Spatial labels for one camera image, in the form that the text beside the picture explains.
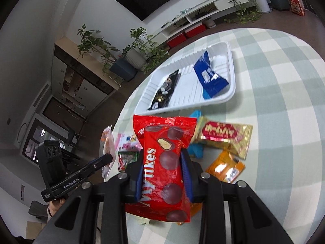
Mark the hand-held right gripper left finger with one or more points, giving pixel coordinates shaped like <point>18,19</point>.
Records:
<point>138,180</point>

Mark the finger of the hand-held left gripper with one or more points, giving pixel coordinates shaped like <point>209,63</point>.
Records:
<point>99,162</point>

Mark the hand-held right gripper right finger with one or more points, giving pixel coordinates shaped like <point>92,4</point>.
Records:
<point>186,180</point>

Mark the green snack packet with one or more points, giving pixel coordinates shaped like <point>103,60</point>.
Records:
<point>127,158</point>

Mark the pink cartoon snack packet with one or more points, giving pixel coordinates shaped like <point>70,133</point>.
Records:
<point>124,142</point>

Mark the orange snack packet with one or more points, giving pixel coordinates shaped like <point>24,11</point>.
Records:
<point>223,167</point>

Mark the red chocolate snack bag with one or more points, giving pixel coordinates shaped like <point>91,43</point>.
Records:
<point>162,144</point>

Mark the gold snack packet red label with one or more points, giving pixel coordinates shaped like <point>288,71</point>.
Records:
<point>223,134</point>

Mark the white plastic tray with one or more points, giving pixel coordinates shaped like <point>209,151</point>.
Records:
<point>188,91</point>

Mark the person's left hand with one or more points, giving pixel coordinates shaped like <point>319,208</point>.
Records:
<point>58,205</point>

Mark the light blue snack packet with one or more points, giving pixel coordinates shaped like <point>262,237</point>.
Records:
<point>196,151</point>

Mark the grey office chair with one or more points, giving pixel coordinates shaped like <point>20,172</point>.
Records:
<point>38,208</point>

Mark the wooden cabinet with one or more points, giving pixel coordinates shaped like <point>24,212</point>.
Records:
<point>81,81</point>

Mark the black snack packet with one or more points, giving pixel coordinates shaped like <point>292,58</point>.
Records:
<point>165,89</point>

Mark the plant in dark blue pot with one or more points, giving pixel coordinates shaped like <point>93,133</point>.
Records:
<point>121,68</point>

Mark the plant in ribbed white pot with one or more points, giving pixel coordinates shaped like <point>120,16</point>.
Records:
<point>135,56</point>

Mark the green checked tablecloth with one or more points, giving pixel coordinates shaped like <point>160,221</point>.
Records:
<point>279,106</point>

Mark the red storage box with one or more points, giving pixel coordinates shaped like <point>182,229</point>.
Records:
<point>195,30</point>
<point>177,40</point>

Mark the small grey pot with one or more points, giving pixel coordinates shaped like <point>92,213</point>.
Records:
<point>210,22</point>

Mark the trailing pothos plant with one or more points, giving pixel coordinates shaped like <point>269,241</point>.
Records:
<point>243,12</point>

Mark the white television stand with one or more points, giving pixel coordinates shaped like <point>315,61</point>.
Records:
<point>226,1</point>

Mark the red bag on floor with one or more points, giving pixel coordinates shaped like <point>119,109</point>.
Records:
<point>297,6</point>

